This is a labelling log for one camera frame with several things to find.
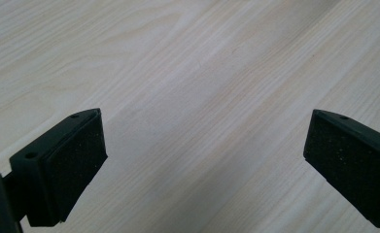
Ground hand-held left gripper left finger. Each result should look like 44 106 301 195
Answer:
2 108 109 228

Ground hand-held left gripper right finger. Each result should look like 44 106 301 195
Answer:
302 109 380 229

